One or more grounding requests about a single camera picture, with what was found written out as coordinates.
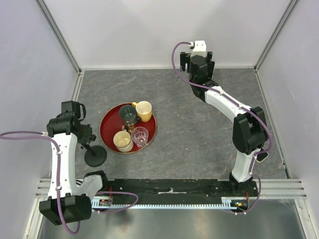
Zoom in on dark green glass cup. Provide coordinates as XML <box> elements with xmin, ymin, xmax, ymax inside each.
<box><xmin>119</xmin><ymin>105</ymin><xmax>141</xmax><ymax>126</ymax></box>

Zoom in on red round tray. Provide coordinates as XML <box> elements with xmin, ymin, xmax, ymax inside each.
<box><xmin>100</xmin><ymin>103</ymin><xmax>157</xmax><ymax>154</ymax></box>

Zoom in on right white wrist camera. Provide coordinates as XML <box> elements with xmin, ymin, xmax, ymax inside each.
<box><xmin>189</xmin><ymin>40</ymin><xmax>207</xmax><ymax>58</ymax></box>

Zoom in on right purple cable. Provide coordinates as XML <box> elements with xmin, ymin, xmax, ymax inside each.
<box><xmin>171</xmin><ymin>41</ymin><xmax>273</xmax><ymax>216</ymax></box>

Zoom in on cream cup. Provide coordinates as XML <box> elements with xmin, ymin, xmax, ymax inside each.
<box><xmin>113</xmin><ymin>131</ymin><xmax>134</xmax><ymax>153</ymax></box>

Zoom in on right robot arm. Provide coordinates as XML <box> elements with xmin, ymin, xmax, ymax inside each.
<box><xmin>180</xmin><ymin>52</ymin><xmax>270</xmax><ymax>196</ymax></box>

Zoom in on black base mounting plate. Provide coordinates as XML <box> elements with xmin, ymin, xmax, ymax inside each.
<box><xmin>101</xmin><ymin>179</ymin><xmax>258</xmax><ymax>205</ymax></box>

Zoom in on clear drinking glass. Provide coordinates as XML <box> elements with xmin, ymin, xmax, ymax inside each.
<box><xmin>131</xmin><ymin>126</ymin><xmax>149</xmax><ymax>148</ymax></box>

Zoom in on light blue cable duct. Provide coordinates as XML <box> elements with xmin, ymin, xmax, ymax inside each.
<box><xmin>91</xmin><ymin>197</ymin><xmax>249</xmax><ymax>210</ymax></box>

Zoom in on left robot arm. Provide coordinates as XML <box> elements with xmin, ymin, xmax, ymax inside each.
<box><xmin>39</xmin><ymin>101</ymin><xmax>110</xmax><ymax>226</ymax></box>

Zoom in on yellow mug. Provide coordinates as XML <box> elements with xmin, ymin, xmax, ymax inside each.
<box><xmin>132</xmin><ymin>101</ymin><xmax>152</xmax><ymax>122</ymax></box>

